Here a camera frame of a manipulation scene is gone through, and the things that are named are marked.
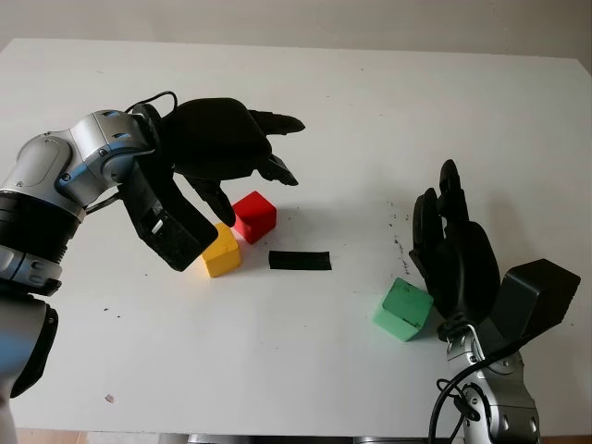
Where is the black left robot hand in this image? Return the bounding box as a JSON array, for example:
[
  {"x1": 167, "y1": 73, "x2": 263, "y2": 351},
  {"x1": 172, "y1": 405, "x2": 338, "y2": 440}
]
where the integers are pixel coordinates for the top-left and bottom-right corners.
[{"x1": 159, "y1": 97, "x2": 307, "y2": 228}]

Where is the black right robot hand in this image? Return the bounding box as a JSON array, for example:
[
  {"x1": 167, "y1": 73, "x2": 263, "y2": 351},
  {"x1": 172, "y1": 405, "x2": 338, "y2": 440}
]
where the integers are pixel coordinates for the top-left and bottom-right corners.
[{"x1": 408, "y1": 159, "x2": 502, "y2": 326}]

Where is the green wooden block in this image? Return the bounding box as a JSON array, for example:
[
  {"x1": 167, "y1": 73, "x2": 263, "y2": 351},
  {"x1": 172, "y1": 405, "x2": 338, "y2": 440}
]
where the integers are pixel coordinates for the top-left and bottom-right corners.
[{"x1": 372, "y1": 277, "x2": 435, "y2": 343}]

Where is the red wooden block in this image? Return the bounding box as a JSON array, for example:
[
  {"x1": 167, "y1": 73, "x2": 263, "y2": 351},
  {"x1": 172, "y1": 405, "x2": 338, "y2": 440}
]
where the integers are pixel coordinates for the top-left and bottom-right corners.
[{"x1": 230, "y1": 191, "x2": 278, "y2": 245}]

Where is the yellow wooden block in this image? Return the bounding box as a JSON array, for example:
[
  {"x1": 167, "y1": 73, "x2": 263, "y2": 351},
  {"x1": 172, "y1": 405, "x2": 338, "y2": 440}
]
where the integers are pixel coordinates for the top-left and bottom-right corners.
[{"x1": 201, "y1": 222, "x2": 242, "y2": 278}]

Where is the black tape strip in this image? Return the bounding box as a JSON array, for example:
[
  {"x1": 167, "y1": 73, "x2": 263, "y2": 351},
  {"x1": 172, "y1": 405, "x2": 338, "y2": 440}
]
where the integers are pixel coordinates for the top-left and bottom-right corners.
[{"x1": 268, "y1": 251, "x2": 332, "y2": 272}]

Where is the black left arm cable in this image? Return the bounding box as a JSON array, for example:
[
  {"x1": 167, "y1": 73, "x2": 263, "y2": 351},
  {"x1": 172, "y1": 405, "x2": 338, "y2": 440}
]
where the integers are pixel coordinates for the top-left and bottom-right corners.
[{"x1": 124, "y1": 91, "x2": 179, "y2": 117}]

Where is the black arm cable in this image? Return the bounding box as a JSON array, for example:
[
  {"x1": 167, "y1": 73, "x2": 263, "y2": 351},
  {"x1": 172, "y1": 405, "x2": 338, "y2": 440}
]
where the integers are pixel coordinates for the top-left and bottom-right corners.
[
  {"x1": 427, "y1": 336, "x2": 534, "y2": 444},
  {"x1": 124, "y1": 91, "x2": 179, "y2": 117}
]

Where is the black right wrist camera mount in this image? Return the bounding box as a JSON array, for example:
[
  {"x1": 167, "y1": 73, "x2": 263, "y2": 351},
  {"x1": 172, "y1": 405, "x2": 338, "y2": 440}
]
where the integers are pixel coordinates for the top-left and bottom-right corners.
[{"x1": 480, "y1": 258, "x2": 582, "y2": 353}]

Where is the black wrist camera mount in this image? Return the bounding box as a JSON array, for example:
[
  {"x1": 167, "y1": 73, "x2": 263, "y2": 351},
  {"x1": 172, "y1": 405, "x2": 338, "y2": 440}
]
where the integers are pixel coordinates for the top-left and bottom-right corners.
[
  {"x1": 480, "y1": 258, "x2": 582, "y2": 353},
  {"x1": 119, "y1": 155, "x2": 220, "y2": 273}
]

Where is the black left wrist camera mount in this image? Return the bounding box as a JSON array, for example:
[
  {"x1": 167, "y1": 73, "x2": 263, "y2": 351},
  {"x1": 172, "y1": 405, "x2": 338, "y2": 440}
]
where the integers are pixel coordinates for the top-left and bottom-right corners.
[{"x1": 119, "y1": 155, "x2": 220, "y2": 273}]

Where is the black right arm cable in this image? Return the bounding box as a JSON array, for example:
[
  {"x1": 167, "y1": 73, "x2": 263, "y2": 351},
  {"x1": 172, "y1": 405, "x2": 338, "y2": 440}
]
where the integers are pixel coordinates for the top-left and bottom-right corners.
[{"x1": 427, "y1": 336, "x2": 534, "y2": 444}]

